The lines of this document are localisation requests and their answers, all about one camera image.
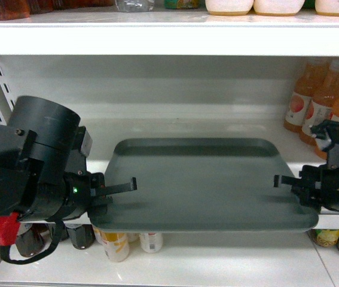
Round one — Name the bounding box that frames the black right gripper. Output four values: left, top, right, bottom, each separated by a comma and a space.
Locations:
273, 165, 339, 212

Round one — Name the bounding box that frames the dark soda bottle right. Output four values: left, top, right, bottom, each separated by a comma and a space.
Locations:
65, 224, 95, 249

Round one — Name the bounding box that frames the orange juice bottle back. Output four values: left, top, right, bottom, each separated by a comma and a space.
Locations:
283, 57, 328, 133

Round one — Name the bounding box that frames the grey rectangular serving tray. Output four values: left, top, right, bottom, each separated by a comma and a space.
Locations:
88, 138, 319, 233

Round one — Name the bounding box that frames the white jug middle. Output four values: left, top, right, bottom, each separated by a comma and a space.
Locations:
253, 0, 304, 16

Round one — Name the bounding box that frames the clear water bottle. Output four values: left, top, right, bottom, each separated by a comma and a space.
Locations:
115, 0, 155, 13

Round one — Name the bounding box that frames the dark soda bottle left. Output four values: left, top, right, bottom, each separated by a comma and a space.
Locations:
16, 223, 45, 258

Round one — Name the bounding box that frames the white jug right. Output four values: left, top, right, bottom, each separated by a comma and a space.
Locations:
314, 0, 339, 17

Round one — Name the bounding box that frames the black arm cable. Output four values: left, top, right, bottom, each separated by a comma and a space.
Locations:
0, 219, 65, 265

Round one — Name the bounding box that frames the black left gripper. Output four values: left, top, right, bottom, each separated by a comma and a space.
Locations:
34, 172, 138, 224

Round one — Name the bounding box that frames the yellow label tea bottle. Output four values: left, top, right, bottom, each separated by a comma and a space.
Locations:
311, 229, 339, 248

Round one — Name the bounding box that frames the white jug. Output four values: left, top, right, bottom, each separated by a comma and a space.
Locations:
253, 0, 304, 16
205, 0, 254, 16
314, 0, 339, 17

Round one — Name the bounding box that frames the dark soda bottle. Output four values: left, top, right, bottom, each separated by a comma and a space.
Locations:
16, 223, 45, 258
65, 224, 95, 249

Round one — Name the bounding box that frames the white metal shelf unit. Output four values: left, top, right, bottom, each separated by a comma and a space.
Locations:
0, 5, 339, 286

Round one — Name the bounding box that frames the yellow white drink can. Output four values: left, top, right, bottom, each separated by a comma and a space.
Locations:
94, 227, 130, 262

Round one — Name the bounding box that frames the white jug left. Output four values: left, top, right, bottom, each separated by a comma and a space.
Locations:
205, 0, 254, 16

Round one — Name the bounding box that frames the orange juice bottle middle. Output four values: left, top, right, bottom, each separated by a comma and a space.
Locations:
299, 57, 339, 145

